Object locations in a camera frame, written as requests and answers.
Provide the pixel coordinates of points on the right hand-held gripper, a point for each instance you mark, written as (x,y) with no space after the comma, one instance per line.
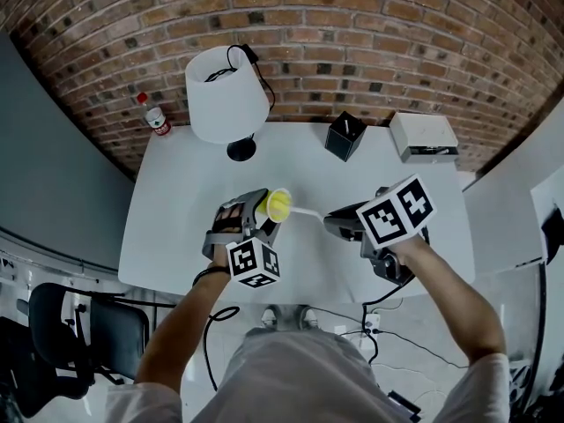
(396,210)

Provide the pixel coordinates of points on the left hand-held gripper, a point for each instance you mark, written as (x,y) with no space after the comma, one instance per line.
(253,262)

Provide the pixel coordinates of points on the yellow paper cup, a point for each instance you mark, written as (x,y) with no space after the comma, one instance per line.
(264,207)

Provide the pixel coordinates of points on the yellow sponge brush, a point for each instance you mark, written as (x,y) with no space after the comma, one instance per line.
(279,205)

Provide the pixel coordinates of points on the person's right forearm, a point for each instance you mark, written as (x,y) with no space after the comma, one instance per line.
(454,298)

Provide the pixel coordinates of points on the person's left forearm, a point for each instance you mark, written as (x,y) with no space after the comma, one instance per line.
(185,320)

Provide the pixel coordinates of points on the person's left hand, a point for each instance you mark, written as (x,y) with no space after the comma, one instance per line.
(227,218)

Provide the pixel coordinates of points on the black wristband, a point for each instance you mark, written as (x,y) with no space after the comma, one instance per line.
(211,273)

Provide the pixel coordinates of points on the black square pen holder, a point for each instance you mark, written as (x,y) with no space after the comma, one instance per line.
(341,141)

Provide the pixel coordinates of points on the person's left shoe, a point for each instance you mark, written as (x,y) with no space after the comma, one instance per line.
(269,316)

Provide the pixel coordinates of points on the person's shoe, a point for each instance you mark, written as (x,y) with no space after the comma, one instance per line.
(269,316)
(309,317)

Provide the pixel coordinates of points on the person's right shoe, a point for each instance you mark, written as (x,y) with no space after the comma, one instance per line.
(309,317)

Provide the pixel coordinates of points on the white power strip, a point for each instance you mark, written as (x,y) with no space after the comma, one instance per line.
(372,324)

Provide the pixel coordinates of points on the white flat box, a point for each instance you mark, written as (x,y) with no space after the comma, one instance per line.
(418,130)

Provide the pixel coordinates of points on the white shade table lamp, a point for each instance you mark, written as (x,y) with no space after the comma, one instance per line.
(220,104)

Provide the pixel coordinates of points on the clear bottle with red label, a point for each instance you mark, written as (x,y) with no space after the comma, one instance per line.
(158,121)

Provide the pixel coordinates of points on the person's white shirt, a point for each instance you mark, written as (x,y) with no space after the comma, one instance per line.
(299,377)

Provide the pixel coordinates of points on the black folding chair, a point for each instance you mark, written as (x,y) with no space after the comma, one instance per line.
(119,337)

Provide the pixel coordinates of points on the black waist device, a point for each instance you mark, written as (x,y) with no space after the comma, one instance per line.
(403,403)

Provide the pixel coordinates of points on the white shelf unit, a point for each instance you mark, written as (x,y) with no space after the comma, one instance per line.
(544,192)

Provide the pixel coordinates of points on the black cap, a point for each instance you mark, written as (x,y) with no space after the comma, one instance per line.
(556,232)

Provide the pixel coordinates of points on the grey cabinet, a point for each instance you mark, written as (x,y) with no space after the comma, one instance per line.
(53,170)

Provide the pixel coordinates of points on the black office chair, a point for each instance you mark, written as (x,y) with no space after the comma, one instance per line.
(48,333)

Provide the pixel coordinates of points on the heap of black equipment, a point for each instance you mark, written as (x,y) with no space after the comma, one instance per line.
(542,395)

